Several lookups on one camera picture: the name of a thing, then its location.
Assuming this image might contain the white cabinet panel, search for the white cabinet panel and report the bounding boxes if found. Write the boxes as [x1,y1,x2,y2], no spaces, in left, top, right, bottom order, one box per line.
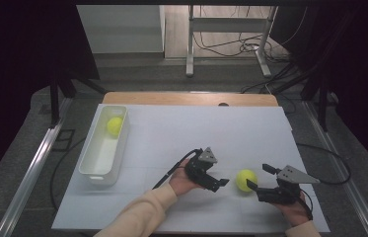
[76,4,166,54]

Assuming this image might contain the tangle of black floor cables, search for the tangle of black floor cables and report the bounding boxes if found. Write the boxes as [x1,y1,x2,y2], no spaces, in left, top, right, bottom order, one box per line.
[192,33,291,64]

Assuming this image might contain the left hand-held gripper black cable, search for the left hand-held gripper black cable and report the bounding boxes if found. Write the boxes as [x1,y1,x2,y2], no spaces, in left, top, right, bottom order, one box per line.
[152,148,203,191]

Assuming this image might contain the yellow tennis ball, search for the yellow tennis ball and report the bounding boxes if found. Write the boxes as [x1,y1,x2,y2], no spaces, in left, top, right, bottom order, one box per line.
[107,117,124,137]
[236,169,258,193]

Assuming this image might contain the looped black floor cable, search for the looped black floor cable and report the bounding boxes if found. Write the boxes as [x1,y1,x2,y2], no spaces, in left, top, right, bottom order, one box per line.
[296,142,352,186]

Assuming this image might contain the white metal stand frame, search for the white metal stand frame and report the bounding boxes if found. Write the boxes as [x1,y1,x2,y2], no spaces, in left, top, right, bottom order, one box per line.
[185,4,279,78]

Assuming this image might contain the black curtain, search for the black curtain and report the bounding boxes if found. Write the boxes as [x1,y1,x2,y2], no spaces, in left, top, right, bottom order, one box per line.
[0,0,101,196]
[278,0,368,182]

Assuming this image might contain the white plastic bin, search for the white plastic bin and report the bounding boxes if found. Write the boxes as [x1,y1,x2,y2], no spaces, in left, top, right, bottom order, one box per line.
[78,104,130,187]

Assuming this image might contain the aluminium floor rail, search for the aluminium floor rail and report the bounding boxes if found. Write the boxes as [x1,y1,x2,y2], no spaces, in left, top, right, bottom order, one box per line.
[0,97,74,237]
[303,100,368,237]

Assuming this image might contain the person's left hand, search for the person's left hand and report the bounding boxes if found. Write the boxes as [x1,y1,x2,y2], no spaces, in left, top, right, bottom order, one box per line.
[169,159,202,198]

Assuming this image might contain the long black floor cable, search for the long black floor cable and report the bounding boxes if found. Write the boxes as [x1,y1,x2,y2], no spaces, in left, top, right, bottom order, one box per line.
[50,136,87,211]

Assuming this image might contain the black stand legs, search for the black stand legs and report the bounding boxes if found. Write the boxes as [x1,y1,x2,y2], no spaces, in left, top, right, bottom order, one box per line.
[48,75,109,128]
[271,62,340,132]

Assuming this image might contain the person's right hand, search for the person's right hand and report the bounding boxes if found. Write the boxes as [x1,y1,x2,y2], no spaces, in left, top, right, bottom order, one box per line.
[273,192,313,227]

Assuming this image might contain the white table cover sheet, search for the white table cover sheet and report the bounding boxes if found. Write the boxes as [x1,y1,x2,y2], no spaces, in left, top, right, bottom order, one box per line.
[51,104,331,234]

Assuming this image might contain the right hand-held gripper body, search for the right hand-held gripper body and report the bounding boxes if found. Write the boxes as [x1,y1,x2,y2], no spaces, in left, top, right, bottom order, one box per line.
[257,165,321,205]

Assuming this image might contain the right hand-held gripper black cable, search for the right hand-held gripper black cable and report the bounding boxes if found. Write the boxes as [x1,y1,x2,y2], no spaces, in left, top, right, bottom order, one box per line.
[299,189,314,221]

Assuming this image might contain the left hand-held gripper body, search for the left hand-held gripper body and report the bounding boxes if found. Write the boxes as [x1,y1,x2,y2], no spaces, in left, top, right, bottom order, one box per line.
[184,146,221,193]

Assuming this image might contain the hand-held gripper black cable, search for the hand-held gripper black cable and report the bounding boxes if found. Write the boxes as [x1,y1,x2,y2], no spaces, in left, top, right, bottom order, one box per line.
[299,189,314,221]
[152,148,203,191]

